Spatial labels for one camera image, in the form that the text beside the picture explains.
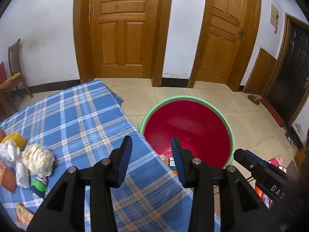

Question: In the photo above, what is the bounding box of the red door mat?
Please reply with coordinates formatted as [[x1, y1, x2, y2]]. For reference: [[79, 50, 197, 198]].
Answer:
[[259, 98, 284, 127]]

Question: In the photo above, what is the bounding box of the wooden door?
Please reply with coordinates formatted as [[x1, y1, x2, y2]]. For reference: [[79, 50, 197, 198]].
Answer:
[[73, 0, 172, 87], [188, 0, 261, 92]]

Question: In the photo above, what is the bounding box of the orange snack wrapper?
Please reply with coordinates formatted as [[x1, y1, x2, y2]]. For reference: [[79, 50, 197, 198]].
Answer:
[[16, 202, 34, 227]]

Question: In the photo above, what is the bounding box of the yellow foam fruit net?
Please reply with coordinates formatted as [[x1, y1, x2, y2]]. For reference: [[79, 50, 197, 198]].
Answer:
[[1, 132, 26, 148]]

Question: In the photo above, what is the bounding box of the far wooden chair with cushion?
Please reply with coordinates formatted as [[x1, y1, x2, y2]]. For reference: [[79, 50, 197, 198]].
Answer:
[[1, 38, 33, 111]]

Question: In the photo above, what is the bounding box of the white tissue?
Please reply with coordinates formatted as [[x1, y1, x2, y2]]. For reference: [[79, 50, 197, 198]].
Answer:
[[0, 140, 21, 162]]

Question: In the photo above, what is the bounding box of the blue plaid tablecloth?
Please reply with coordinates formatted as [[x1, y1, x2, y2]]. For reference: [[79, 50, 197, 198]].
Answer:
[[1, 80, 193, 231]]

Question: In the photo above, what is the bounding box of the red chair behind table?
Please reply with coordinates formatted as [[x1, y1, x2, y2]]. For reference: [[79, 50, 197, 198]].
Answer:
[[0, 62, 7, 84]]

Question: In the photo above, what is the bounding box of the dark entrance door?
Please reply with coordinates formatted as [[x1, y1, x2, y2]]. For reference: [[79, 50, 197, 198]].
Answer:
[[263, 14, 308, 126]]

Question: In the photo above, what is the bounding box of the near wooden door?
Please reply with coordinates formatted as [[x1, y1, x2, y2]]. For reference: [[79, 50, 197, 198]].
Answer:
[[73, 0, 172, 87]]

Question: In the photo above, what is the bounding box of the clear plastic bag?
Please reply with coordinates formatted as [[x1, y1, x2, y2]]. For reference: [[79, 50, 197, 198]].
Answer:
[[15, 157, 30, 189]]

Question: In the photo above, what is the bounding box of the wooden wall cabinet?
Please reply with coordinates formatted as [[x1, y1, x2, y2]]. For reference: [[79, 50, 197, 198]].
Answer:
[[243, 48, 277, 97]]

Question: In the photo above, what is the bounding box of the colourful floor mat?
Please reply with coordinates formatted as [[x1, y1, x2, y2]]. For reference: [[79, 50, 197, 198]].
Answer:
[[252, 159, 288, 208]]

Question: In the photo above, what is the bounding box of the far wooden door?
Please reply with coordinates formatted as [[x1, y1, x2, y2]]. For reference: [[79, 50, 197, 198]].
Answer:
[[188, 0, 261, 92]]

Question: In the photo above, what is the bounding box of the green toy figure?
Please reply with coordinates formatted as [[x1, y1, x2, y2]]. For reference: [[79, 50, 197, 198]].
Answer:
[[29, 177, 48, 199]]

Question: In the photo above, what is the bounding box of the red apple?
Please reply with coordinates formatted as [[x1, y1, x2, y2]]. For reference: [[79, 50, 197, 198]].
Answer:
[[0, 129, 6, 142]]

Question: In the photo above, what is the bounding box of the red green trash bin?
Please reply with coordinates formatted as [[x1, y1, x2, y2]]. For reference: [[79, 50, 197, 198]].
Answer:
[[138, 95, 235, 168]]

